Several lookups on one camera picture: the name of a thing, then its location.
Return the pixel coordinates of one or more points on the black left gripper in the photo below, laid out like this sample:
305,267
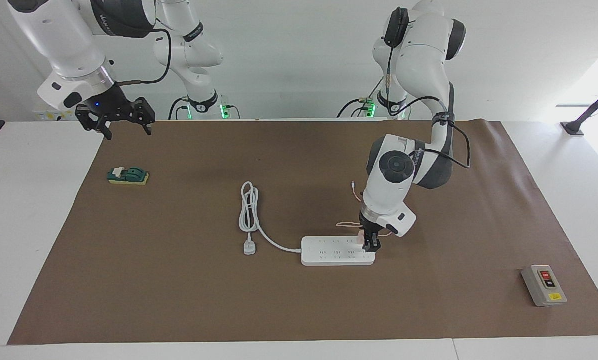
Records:
370,225

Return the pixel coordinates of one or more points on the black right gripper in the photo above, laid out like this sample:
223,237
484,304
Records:
108,105

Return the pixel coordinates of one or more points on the pink charger block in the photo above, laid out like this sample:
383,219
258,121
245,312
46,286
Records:
360,237

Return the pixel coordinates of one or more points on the white power strip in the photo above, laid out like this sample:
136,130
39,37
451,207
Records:
329,252

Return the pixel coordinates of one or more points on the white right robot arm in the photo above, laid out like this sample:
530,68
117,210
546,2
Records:
58,40

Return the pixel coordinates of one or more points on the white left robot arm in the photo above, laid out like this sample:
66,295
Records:
394,185

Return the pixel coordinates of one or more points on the white boxes with yellow stickers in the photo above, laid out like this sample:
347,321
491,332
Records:
48,116

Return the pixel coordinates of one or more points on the brown table mat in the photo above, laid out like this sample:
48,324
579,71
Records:
178,290

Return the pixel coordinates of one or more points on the black clamp stand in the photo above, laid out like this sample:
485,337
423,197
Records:
591,107

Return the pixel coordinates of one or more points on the green knife switch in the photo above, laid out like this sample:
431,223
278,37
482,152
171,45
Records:
128,176

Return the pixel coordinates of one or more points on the grey push-button switch box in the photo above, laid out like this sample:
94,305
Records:
544,287

